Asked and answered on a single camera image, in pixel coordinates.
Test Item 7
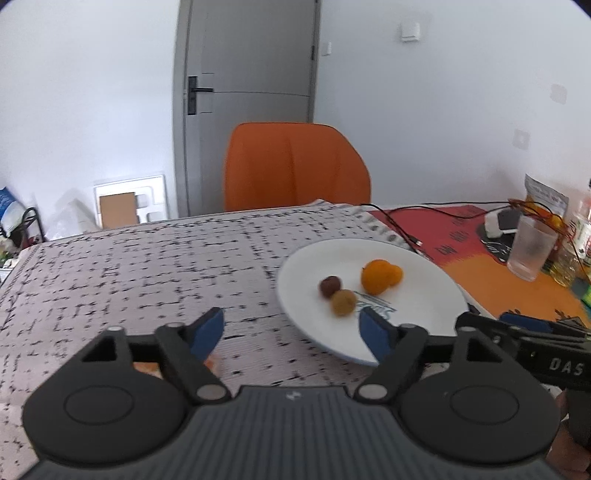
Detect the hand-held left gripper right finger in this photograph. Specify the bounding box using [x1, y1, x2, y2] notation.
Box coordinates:
[353, 307, 509, 407]

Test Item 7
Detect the black cable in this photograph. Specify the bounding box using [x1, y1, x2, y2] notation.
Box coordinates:
[359, 203, 525, 247]

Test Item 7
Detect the white foam packaging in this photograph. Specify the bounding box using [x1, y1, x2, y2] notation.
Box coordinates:
[93, 172, 167, 230]

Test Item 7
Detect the orange chair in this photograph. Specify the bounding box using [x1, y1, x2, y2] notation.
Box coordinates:
[223, 122, 372, 212]

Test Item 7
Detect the black door handle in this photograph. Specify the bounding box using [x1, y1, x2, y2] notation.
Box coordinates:
[184, 76, 214, 116]

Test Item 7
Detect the yellow-brown plum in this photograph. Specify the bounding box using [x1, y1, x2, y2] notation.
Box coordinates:
[329, 289, 358, 317]

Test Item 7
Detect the white plate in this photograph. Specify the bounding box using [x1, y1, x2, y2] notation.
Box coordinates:
[276, 237, 470, 368]

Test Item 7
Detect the brown cardboard piece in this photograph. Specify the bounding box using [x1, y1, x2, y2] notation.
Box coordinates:
[99, 193, 138, 228]

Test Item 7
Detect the dark red plum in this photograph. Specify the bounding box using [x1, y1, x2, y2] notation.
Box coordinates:
[318, 275, 343, 299]

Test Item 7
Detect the large orange mandarin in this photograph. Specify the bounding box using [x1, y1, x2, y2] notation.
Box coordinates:
[361, 259, 393, 296]

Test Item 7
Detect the frosted glass cup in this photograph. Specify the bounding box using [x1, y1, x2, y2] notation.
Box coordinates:
[506, 214, 560, 282]

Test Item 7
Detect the yellow liquid bottle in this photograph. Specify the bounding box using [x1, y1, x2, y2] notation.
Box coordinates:
[549, 235, 583, 288]

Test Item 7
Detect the black metal rack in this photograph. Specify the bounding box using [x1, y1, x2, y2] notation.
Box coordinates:
[8, 207, 45, 246]

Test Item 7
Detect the clear plastic bag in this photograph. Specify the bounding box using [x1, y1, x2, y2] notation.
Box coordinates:
[45, 191, 100, 241]

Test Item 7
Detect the printed snack bag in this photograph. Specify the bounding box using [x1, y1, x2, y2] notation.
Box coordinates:
[523, 174, 570, 232]

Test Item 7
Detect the person's right hand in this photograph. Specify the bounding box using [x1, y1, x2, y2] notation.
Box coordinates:
[545, 390, 583, 476]

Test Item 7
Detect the blue and white bag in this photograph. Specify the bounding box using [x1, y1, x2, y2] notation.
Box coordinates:
[0, 186, 25, 228]

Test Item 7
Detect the grey door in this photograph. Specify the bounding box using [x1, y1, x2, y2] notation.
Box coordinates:
[172, 0, 322, 217]

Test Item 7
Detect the white charger device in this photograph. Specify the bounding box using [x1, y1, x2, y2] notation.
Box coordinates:
[477, 209, 523, 239]

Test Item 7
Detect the red and orange table mat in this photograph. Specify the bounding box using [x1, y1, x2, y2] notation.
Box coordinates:
[369, 203, 591, 326]

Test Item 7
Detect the clear bottle with label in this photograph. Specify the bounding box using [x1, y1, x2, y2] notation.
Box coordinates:
[571, 179, 591, 269]

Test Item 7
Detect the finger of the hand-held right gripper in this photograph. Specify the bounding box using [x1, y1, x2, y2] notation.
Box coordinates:
[455, 312, 532, 346]
[500, 312, 591, 337]

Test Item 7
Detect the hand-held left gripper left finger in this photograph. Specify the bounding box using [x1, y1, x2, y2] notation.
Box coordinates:
[79, 307, 232, 407]

